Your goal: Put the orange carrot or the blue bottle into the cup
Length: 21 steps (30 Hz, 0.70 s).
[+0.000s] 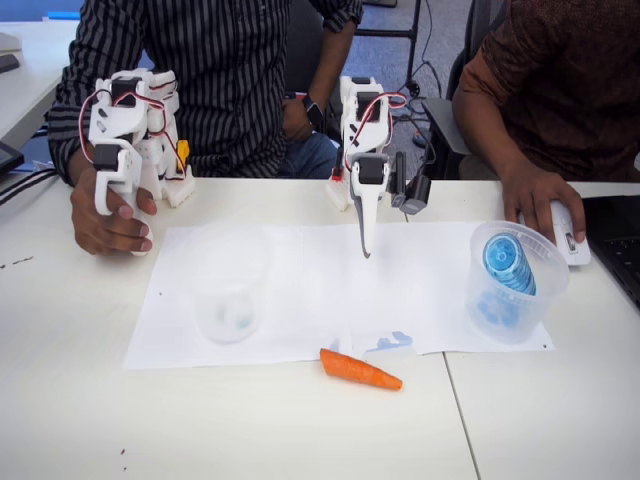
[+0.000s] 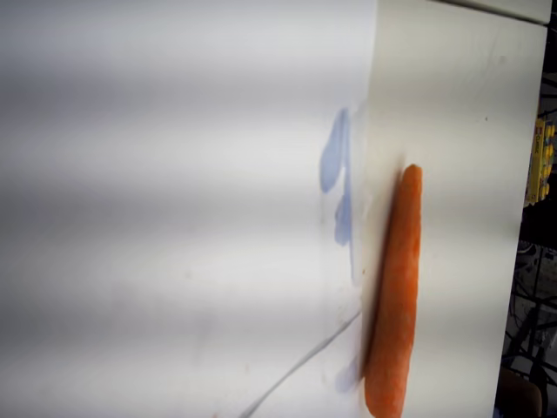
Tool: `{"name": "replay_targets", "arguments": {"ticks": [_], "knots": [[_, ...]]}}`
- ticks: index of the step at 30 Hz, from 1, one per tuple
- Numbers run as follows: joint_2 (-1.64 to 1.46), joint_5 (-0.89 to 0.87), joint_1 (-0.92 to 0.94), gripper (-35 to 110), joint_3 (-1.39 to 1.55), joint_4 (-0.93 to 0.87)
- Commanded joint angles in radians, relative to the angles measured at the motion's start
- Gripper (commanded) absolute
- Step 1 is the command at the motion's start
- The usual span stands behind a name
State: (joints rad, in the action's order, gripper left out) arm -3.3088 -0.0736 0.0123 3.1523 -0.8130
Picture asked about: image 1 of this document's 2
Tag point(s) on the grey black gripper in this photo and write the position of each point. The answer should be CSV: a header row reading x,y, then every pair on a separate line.
x,y
366,205

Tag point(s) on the orange carrot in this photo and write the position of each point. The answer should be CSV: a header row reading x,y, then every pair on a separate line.
x,y
357,371

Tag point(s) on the white computer mouse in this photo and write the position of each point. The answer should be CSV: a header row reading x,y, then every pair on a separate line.
x,y
575,252

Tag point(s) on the white leader arm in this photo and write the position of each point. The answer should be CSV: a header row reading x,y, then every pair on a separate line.
x,y
120,120

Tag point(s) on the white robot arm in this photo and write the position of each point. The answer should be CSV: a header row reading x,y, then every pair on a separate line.
x,y
367,130

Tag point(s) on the left forearm of striped-shirt person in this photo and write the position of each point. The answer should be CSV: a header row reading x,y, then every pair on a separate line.
x,y
326,65

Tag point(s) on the right forearm of brown-shirt person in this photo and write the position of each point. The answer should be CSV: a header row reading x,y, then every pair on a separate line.
x,y
487,135

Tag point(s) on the right forearm of striped-shirt person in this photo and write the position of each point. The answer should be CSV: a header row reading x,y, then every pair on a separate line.
x,y
80,162

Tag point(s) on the left hand of striped-shirt person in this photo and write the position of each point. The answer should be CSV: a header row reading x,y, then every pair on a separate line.
x,y
296,120

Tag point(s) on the right hand of brown-shirt person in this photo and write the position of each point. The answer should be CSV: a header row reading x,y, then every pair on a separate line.
x,y
535,195

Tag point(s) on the right hand of striped-shirt person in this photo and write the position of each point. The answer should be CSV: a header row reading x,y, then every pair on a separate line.
x,y
105,235

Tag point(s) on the orange grey floor object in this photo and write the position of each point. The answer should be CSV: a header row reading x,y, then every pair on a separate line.
x,y
420,136

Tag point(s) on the white paper sheet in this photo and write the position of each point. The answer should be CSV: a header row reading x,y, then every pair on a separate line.
x,y
320,290

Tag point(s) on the black smartwatch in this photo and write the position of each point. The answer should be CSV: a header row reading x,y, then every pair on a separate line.
x,y
314,112

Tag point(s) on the black office chair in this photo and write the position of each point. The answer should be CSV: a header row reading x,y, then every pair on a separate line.
x,y
300,45
442,127

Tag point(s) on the clear plastic tub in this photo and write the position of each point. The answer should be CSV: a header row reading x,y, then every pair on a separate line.
x,y
545,300
225,300

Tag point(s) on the yellow table clamp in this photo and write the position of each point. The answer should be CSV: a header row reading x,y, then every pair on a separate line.
x,y
182,152

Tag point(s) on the person in striped shirt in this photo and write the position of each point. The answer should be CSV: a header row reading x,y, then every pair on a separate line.
x,y
225,75

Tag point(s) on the person in brown shirt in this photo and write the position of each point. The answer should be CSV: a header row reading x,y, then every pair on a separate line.
x,y
565,80

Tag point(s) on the black laptop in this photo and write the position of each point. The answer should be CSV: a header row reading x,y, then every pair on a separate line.
x,y
617,240

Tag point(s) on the black phone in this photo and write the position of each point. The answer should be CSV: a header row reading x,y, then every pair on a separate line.
x,y
7,63

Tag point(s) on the white flat device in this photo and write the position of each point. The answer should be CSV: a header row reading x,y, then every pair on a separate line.
x,y
9,44

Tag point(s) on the black webcam with mount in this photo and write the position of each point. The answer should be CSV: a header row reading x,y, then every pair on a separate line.
x,y
415,195

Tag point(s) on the black desk frame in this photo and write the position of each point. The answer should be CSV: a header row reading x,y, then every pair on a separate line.
x,y
412,35

